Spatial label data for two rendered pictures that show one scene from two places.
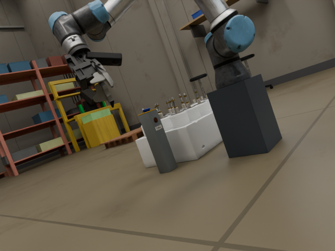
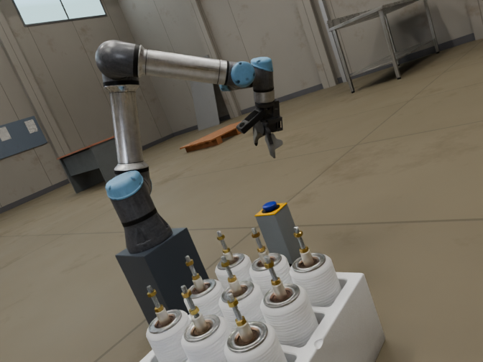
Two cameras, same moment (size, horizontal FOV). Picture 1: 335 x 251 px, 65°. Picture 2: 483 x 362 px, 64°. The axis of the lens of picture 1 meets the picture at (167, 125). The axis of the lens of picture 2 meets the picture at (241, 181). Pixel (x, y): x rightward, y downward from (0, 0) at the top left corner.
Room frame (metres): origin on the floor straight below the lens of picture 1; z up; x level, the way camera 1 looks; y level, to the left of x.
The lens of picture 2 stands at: (2.33, 0.06, 0.65)
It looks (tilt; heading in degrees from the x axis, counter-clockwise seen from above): 13 degrees down; 182
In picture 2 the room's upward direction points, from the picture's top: 21 degrees counter-clockwise
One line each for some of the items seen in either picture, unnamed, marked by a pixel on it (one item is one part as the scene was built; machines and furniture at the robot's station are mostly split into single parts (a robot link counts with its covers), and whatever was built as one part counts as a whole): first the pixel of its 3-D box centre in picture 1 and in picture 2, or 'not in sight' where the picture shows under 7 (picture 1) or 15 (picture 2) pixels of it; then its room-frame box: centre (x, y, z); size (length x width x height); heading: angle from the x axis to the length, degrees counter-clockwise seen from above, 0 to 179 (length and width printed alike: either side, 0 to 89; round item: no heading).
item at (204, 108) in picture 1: (204, 117); (182, 355); (1.58, -0.23, 0.16); 0.10 x 0.10 x 0.18
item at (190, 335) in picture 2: not in sight; (202, 328); (1.65, -0.14, 0.25); 0.08 x 0.08 x 0.01
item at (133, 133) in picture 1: (138, 132); not in sight; (4.13, 0.47, 0.05); 1.08 x 0.74 x 0.10; 135
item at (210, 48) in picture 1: (221, 46); (129, 195); (1.12, -0.33, 0.47); 0.13 x 0.12 x 0.14; 8
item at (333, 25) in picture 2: not in sight; (389, 37); (-3.99, 2.82, 0.54); 2.13 x 0.80 x 1.09; 137
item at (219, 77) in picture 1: (230, 72); (144, 228); (1.13, -0.33, 0.35); 0.15 x 0.15 x 0.10
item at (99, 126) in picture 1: (96, 105); not in sight; (6.34, 1.44, 0.87); 1.35 x 1.21 x 1.75; 137
